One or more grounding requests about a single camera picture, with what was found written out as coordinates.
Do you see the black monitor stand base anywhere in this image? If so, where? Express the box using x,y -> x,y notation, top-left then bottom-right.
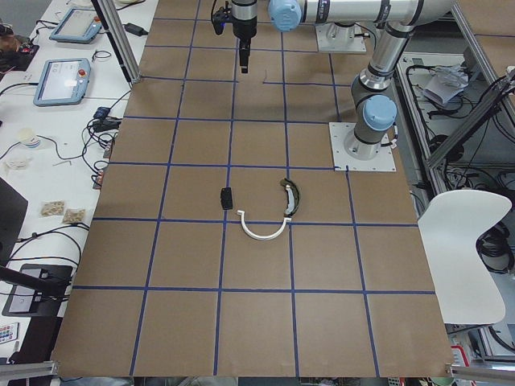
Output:
1,264 -> 72,317

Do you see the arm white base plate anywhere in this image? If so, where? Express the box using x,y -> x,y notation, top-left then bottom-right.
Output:
315,23 -> 367,54
329,122 -> 397,172

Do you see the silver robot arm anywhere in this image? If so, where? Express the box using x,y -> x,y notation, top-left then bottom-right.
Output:
268,0 -> 454,161

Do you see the white curved plastic bracket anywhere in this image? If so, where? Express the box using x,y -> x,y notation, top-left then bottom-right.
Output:
235,209 -> 293,242

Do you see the blue teach pendant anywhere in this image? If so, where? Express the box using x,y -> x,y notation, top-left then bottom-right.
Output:
33,58 -> 91,107
49,8 -> 102,44

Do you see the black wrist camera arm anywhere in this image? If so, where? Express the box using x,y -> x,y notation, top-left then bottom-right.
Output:
211,3 -> 231,35

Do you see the near blue teach pendant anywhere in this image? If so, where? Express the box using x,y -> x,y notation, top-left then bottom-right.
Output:
33,58 -> 91,107

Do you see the aluminium frame post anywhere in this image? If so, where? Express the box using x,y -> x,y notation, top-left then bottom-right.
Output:
92,0 -> 141,84

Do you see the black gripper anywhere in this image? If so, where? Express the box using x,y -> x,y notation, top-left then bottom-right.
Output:
231,0 -> 258,73

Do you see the bag of small parts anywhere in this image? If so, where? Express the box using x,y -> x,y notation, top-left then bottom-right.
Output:
39,200 -> 66,217
62,208 -> 87,224

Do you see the curved metal brake shoe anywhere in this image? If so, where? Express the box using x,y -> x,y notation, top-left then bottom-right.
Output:
280,178 -> 301,217

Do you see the white plastic chair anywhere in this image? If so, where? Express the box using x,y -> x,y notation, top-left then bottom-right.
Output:
418,190 -> 512,325

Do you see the black power adapter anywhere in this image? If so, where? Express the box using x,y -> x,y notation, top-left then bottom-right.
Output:
123,23 -> 148,36

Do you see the far blue teach pendant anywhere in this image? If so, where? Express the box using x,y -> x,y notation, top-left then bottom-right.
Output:
49,8 -> 102,44

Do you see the colourful remote control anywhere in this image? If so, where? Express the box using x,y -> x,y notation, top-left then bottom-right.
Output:
0,322 -> 19,344

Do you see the black rectangular plastic part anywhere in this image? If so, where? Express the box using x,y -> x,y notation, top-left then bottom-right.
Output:
220,187 -> 233,210

